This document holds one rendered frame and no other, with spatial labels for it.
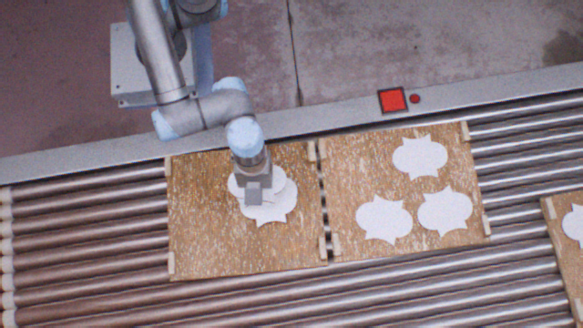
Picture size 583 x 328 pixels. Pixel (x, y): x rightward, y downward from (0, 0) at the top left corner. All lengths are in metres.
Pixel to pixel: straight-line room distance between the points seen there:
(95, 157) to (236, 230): 0.47
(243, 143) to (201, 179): 0.45
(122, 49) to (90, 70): 1.15
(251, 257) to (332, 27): 1.59
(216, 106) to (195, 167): 0.42
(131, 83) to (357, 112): 0.65
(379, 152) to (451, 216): 0.26
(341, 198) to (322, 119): 0.24
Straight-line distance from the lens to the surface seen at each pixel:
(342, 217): 1.90
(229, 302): 1.88
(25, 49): 3.46
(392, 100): 2.04
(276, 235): 1.89
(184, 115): 1.59
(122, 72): 2.12
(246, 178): 1.71
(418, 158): 1.96
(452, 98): 2.08
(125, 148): 2.06
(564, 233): 1.98
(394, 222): 1.89
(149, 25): 1.57
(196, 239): 1.91
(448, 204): 1.93
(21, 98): 3.35
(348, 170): 1.94
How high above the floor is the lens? 2.75
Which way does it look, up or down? 69 degrees down
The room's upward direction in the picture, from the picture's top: 6 degrees counter-clockwise
